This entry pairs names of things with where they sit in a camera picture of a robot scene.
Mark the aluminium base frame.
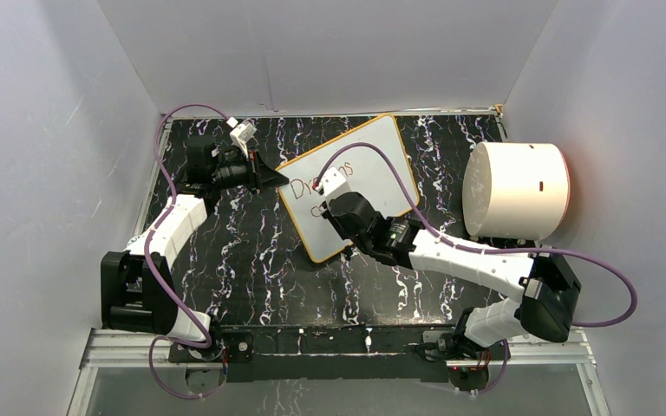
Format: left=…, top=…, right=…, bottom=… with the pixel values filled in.
left=68, top=328, right=611, bottom=415

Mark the yellow framed whiteboard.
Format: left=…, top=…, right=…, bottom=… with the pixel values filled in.
left=277, top=114, right=421, bottom=263

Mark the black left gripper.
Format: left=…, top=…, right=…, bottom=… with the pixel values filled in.
left=213, top=148, right=290, bottom=197

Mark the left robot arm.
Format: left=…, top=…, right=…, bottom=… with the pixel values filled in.
left=100, top=136, right=290, bottom=361

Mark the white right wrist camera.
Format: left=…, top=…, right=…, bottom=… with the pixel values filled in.
left=312, top=167, right=350, bottom=201

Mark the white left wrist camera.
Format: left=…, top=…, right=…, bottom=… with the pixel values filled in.
left=226, top=117, right=257, bottom=153

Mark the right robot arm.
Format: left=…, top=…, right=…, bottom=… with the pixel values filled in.
left=323, top=192, right=581, bottom=361

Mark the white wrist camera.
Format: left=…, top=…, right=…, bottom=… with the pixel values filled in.
left=226, top=117, right=257, bottom=153
left=312, top=167, right=350, bottom=201

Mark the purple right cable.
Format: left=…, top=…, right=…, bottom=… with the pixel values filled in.
left=312, top=142, right=638, bottom=397

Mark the white cylindrical container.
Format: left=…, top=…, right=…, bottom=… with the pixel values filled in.
left=462, top=142, right=571, bottom=241

